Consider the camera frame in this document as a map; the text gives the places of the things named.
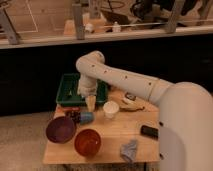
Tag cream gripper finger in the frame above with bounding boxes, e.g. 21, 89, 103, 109
85, 95, 96, 112

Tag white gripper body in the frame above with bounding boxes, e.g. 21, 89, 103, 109
77, 74, 97, 97

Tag dark purple grapes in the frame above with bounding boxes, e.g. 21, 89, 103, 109
66, 111, 80, 123

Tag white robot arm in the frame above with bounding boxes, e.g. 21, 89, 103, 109
76, 51, 213, 171

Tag purple bowl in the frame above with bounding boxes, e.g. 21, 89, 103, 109
46, 116, 76, 144

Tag orange bowl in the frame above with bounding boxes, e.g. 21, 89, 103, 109
74, 129, 101, 157

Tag blue cup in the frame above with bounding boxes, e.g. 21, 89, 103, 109
80, 112, 94, 124

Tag white paper cup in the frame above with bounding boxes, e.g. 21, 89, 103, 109
103, 101, 119, 119

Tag green plastic tray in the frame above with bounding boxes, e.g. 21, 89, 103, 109
56, 73, 108, 107

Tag red marker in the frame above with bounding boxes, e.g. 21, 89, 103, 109
58, 107, 80, 112

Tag small black square object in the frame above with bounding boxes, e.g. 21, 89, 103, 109
125, 93, 136, 101

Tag yellow banana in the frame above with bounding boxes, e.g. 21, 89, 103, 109
120, 98, 145, 111

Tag crumpled grey cloth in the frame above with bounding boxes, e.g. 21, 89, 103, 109
120, 139, 138, 163

